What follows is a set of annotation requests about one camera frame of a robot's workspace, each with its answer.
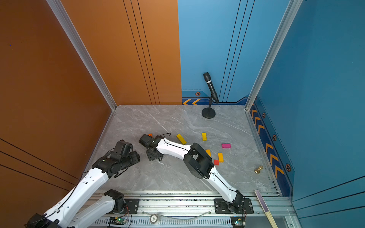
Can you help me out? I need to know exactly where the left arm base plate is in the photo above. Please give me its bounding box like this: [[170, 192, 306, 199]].
[[122, 198, 140, 215]]

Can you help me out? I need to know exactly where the folded fan stick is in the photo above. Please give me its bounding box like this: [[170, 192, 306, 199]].
[[254, 190, 278, 228]]

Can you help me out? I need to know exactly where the right green circuit board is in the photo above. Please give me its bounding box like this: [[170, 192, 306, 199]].
[[230, 217, 246, 228]]

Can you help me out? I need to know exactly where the green circuit board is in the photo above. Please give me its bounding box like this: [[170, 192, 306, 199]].
[[107, 217, 128, 227], [230, 217, 246, 228]]

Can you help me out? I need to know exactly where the orange-yellow block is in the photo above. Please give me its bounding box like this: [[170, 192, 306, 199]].
[[218, 153, 224, 163]]

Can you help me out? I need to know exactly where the yellow-orange block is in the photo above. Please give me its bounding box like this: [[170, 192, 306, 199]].
[[205, 150, 211, 157]]

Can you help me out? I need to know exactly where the aluminium front rail frame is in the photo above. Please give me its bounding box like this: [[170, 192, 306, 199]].
[[81, 190, 300, 228]]

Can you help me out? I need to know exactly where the brass knob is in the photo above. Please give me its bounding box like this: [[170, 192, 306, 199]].
[[254, 165, 263, 174]]

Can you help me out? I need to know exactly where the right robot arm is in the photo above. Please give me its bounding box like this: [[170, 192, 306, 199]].
[[139, 134, 244, 213]]

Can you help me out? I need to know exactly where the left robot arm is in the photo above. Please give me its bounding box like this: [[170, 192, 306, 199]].
[[24, 140, 140, 228]]

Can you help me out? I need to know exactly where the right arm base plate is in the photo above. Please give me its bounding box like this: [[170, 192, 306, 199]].
[[214, 198, 254, 214]]

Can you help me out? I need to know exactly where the left green circuit board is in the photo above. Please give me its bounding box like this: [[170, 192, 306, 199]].
[[107, 217, 128, 227]]

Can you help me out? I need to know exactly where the long yellow block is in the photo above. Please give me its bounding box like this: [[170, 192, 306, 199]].
[[176, 134, 187, 145]]

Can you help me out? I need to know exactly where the black microphone on stand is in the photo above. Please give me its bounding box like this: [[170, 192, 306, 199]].
[[202, 72, 219, 119]]

